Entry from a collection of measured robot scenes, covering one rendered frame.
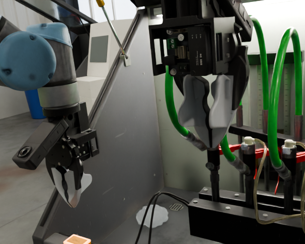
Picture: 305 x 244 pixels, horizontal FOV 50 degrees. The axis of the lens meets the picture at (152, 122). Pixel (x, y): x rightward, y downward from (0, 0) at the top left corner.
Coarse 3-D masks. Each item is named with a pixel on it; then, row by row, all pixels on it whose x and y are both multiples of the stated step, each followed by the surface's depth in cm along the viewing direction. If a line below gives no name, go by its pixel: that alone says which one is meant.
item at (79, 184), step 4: (72, 156) 63; (76, 156) 63; (76, 160) 62; (80, 160) 64; (72, 164) 63; (76, 164) 63; (80, 164) 63; (72, 168) 63; (76, 168) 63; (80, 168) 63; (76, 172) 63; (80, 172) 63; (76, 176) 63; (80, 176) 64; (76, 180) 64; (80, 180) 64; (76, 184) 64; (80, 184) 65; (76, 188) 64
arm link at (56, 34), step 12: (36, 24) 57; (48, 24) 57; (60, 24) 59; (48, 36) 57; (60, 36) 58; (60, 48) 59; (60, 60) 59; (72, 60) 62; (60, 72) 59; (72, 72) 61; (48, 84) 59; (60, 84) 60
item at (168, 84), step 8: (168, 72) 55; (168, 80) 55; (168, 88) 55; (168, 96) 55; (168, 104) 56; (240, 104) 88; (168, 112) 57; (176, 120) 58; (176, 128) 59; (184, 128) 60; (184, 136) 62
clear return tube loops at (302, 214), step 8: (264, 144) 67; (296, 144) 64; (304, 144) 64; (264, 152) 65; (256, 176) 61; (304, 176) 57; (256, 184) 60; (304, 184) 56; (256, 192) 60; (304, 192) 56; (256, 200) 60; (304, 200) 56; (256, 208) 60; (304, 208) 56; (256, 216) 61; (288, 216) 62; (296, 216) 62; (304, 216) 56; (264, 224) 61; (304, 224) 56; (304, 232) 57
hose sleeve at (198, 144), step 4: (188, 132) 62; (188, 136) 62; (192, 136) 63; (196, 136) 65; (188, 140) 63; (192, 140) 64; (196, 140) 64; (200, 140) 66; (196, 144) 66; (200, 144) 66; (200, 148) 68
